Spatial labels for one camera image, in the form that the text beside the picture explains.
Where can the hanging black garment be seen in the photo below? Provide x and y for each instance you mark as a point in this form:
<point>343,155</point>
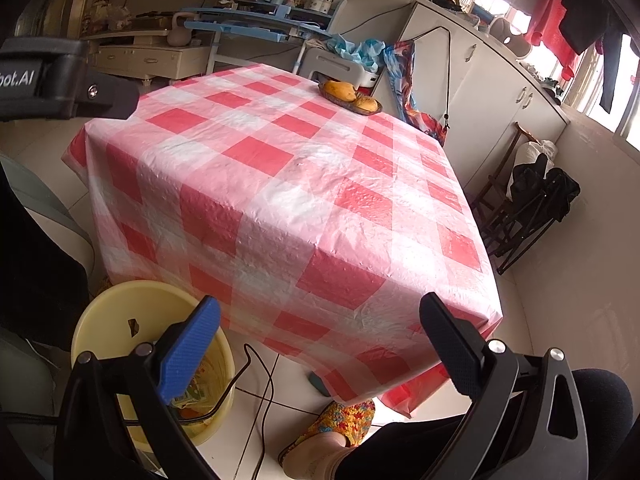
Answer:
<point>587,22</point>

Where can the floral slipper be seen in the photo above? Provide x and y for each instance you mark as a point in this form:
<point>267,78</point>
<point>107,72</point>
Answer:
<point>352,422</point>

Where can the pink checkered tablecloth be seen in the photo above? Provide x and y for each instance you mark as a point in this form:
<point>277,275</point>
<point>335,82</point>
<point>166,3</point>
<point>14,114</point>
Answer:
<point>317,229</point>

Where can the grey sofa seat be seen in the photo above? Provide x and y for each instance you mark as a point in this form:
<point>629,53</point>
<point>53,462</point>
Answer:
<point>49,213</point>

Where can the person's foot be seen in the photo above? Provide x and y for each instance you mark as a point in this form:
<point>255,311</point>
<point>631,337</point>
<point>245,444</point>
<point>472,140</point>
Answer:
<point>316,458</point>

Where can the dark folding chair with clothes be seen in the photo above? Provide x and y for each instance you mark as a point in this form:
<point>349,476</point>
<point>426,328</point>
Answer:
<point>522,198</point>

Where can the yellow plastic trash bucket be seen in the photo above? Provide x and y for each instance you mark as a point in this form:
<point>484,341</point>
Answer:
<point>127,314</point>

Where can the orange fruit in basket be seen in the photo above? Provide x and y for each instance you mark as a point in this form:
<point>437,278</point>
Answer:
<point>341,90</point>

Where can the blue crumpled cloth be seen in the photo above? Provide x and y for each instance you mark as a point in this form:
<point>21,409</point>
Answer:
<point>368,53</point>

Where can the hanging red garment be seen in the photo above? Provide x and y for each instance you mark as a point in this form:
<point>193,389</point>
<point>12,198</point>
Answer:
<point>544,28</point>

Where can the white plastic stool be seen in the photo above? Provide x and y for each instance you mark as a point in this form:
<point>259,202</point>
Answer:
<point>319,64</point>

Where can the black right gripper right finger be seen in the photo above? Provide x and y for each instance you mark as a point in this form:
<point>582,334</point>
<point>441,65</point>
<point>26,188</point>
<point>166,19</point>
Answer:
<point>525,420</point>

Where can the colourful hanging bag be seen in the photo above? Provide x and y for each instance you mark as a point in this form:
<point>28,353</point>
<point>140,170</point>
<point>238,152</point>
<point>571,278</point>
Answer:
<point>400,63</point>

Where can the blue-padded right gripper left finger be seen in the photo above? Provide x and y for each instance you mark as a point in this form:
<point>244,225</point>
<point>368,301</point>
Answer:
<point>92,440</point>

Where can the blue study desk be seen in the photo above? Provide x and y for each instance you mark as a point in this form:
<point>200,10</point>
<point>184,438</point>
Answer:
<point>276,23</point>

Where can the woven fruit basket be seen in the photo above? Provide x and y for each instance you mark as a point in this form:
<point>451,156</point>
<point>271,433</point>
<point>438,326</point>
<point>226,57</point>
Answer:
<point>345,105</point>

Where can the cream tv cabinet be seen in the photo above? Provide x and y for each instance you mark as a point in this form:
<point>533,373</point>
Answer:
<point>145,55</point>

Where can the white cabinet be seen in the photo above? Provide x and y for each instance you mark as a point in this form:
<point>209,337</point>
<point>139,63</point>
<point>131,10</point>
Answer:
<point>481,86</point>

